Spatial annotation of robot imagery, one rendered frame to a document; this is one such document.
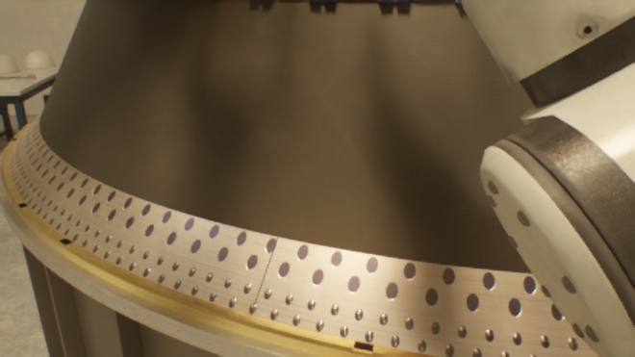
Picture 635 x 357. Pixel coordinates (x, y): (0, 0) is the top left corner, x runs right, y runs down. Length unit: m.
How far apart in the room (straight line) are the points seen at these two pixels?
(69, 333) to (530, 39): 0.81
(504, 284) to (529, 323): 0.04
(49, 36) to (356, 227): 6.19
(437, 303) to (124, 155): 0.44
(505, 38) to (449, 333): 0.33
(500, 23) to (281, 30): 0.41
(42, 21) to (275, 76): 6.07
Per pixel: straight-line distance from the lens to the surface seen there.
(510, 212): 0.16
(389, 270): 0.48
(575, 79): 0.18
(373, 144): 0.50
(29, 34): 6.65
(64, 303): 0.85
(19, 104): 4.04
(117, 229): 0.64
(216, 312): 0.51
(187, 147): 0.60
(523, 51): 0.18
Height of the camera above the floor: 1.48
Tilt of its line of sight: 21 degrees down
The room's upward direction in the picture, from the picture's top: 1 degrees clockwise
